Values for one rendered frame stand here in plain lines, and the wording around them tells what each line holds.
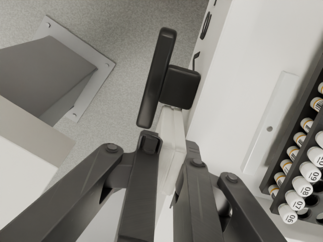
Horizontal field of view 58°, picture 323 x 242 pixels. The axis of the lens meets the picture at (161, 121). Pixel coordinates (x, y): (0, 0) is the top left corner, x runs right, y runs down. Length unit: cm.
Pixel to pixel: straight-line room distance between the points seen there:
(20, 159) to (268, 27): 29
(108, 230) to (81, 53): 82
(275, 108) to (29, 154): 26
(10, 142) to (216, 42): 25
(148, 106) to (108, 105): 99
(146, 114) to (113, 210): 121
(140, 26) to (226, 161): 86
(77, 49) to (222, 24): 99
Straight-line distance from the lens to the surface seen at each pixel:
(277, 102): 29
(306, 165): 26
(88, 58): 115
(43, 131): 39
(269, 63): 29
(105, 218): 144
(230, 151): 31
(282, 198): 28
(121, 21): 112
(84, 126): 125
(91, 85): 117
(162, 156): 16
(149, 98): 21
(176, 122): 19
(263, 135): 30
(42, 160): 35
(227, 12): 19
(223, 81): 19
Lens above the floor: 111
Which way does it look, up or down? 68 degrees down
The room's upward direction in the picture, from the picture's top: 176 degrees counter-clockwise
